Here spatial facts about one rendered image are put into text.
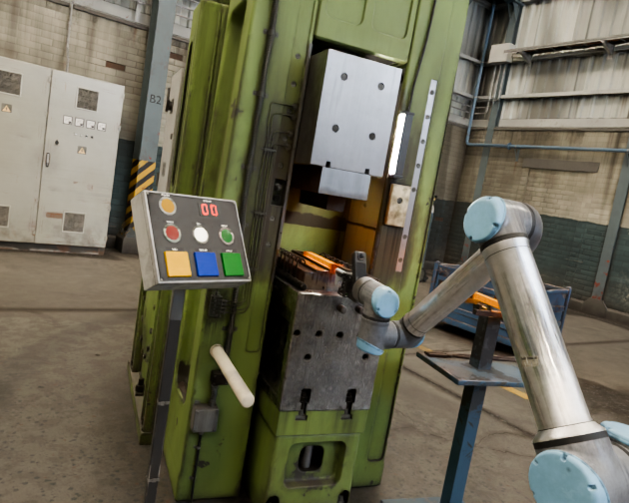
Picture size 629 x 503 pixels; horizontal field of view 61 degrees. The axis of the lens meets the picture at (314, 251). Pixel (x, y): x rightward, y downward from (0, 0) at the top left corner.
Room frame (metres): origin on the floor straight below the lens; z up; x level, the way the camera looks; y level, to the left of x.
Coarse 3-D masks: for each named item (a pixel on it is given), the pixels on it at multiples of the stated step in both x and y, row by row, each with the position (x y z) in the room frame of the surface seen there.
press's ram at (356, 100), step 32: (320, 64) 1.96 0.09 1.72; (352, 64) 1.95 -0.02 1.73; (384, 64) 2.00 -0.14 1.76; (320, 96) 1.91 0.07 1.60; (352, 96) 1.96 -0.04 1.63; (384, 96) 2.01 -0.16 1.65; (320, 128) 1.92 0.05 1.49; (352, 128) 1.97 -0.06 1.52; (384, 128) 2.02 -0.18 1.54; (320, 160) 1.93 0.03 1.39; (352, 160) 1.98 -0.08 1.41; (384, 160) 2.03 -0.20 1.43
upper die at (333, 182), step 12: (300, 168) 2.14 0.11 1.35; (312, 168) 2.02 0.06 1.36; (324, 168) 1.94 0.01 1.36; (300, 180) 2.12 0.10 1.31; (312, 180) 2.00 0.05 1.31; (324, 180) 1.94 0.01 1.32; (336, 180) 1.96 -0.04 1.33; (348, 180) 1.98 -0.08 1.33; (360, 180) 2.00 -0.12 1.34; (324, 192) 1.94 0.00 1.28; (336, 192) 1.96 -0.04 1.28; (348, 192) 1.98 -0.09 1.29; (360, 192) 2.00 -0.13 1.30
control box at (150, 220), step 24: (144, 192) 1.53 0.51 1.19; (144, 216) 1.52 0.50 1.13; (168, 216) 1.56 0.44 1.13; (192, 216) 1.63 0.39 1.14; (216, 216) 1.69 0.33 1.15; (144, 240) 1.51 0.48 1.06; (168, 240) 1.52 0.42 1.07; (192, 240) 1.59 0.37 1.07; (216, 240) 1.66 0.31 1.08; (240, 240) 1.73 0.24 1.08; (144, 264) 1.50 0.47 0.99; (192, 264) 1.55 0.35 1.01; (144, 288) 1.49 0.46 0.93; (168, 288) 1.53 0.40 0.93; (192, 288) 1.60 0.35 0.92
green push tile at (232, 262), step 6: (222, 252) 1.64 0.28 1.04; (228, 252) 1.66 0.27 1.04; (234, 252) 1.68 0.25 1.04; (222, 258) 1.64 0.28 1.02; (228, 258) 1.65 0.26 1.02; (234, 258) 1.67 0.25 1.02; (240, 258) 1.69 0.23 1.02; (228, 264) 1.64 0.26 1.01; (234, 264) 1.66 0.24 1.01; (240, 264) 1.68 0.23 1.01; (228, 270) 1.63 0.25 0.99; (234, 270) 1.65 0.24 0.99; (240, 270) 1.67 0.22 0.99
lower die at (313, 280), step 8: (280, 256) 2.20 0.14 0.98; (304, 256) 2.21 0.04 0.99; (312, 264) 2.06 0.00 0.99; (320, 264) 2.05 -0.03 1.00; (304, 272) 1.94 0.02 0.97; (312, 272) 1.94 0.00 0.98; (320, 272) 1.96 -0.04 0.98; (328, 272) 1.97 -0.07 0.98; (304, 280) 1.93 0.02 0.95; (312, 280) 1.95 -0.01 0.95; (320, 280) 1.96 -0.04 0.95; (328, 280) 1.97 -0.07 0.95; (312, 288) 1.95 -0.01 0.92; (320, 288) 1.96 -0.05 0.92; (328, 288) 1.98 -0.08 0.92; (336, 288) 1.99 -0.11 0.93
